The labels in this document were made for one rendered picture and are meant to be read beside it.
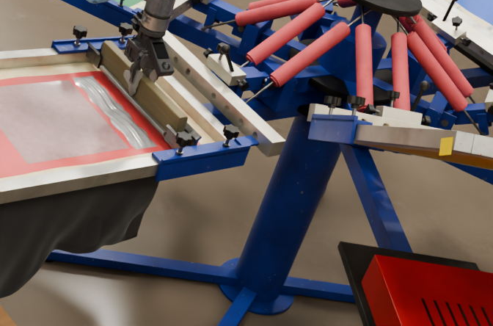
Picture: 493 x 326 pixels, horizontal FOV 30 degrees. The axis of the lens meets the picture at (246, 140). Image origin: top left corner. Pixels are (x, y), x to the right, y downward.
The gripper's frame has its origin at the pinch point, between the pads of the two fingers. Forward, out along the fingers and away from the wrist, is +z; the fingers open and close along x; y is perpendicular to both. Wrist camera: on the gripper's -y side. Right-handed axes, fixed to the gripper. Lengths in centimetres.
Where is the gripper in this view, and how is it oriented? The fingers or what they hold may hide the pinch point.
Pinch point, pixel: (139, 92)
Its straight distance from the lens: 261.9
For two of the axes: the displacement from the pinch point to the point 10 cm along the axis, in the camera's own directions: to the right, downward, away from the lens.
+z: -3.0, 8.1, 5.0
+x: -7.5, 1.2, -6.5
